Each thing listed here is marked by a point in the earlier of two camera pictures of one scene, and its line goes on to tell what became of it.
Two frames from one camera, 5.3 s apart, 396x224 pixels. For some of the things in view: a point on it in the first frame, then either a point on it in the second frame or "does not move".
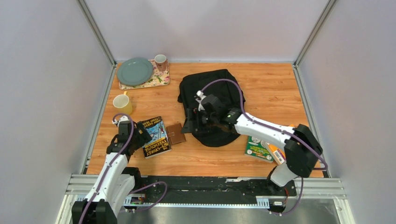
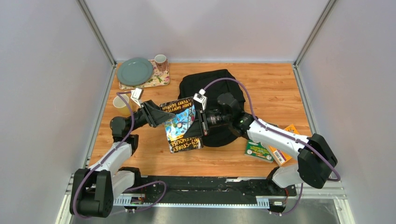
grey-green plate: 134,71 does not move
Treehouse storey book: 160,143 → 184,111
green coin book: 254,147 does not move
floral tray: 158,78 does not move
